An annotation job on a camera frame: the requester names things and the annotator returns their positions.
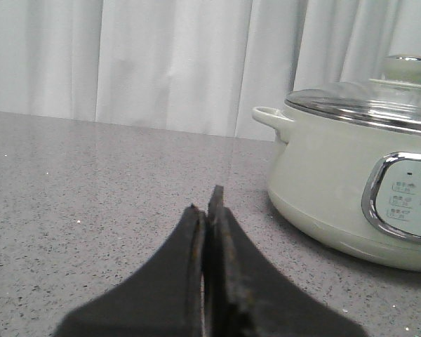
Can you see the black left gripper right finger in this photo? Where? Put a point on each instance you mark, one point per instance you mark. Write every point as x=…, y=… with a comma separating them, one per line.
x=245, y=295

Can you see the pale green electric cooking pot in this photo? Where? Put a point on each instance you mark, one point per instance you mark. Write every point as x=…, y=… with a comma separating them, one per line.
x=353, y=186

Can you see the glass pot lid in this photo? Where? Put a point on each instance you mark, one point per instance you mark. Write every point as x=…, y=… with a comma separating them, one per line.
x=392, y=102

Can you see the white curtain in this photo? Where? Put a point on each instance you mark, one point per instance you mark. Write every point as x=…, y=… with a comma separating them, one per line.
x=194, y=66

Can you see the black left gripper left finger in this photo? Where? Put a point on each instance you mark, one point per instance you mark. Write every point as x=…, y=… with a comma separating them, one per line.
x=162, y=298

